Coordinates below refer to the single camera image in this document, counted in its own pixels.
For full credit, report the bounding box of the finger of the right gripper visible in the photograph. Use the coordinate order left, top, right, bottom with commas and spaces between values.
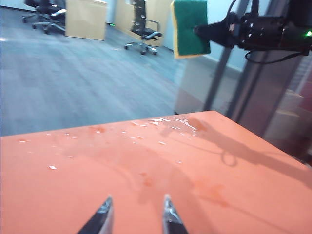
193, 20, 234, 46

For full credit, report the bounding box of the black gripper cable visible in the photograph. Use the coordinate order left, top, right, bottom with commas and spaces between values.
244, 48, 311, 65

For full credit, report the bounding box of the dark vertical frame post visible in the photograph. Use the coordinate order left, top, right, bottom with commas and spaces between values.
203, 0, 247, 112

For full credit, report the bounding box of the light wooden desk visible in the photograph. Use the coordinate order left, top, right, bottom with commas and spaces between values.
64, 0, 108, 41

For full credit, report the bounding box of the orange table cover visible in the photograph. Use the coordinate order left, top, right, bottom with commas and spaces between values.
0, 110, 312, 234

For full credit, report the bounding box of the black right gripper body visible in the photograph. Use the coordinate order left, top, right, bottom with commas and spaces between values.
228, 13, 286, 52

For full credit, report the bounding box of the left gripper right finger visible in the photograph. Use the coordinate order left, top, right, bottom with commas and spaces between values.
162, 194, 190, 234

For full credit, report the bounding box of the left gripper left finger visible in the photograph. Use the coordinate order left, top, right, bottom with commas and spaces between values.
77, 195, 115, 234

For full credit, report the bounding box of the tall black office chair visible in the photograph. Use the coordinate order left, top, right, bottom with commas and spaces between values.
124, 0, 163, 56

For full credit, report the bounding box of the green and yellow sponge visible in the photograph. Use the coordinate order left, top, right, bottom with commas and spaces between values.
170, 0, 211, 60

